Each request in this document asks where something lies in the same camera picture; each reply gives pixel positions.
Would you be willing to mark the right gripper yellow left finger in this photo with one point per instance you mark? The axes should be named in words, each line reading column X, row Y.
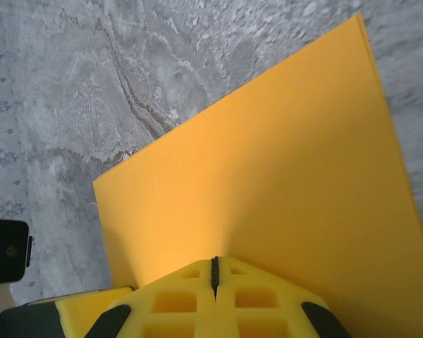
column 176, row 303

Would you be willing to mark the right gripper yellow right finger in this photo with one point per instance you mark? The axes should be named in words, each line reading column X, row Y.
column 261, row 303

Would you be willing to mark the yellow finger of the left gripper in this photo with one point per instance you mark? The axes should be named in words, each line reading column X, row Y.
column 81, row 313

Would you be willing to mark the orange square paper sheet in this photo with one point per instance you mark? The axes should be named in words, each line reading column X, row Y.
column 268, row 176

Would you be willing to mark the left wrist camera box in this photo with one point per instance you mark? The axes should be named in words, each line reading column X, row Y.
column 3, row 250

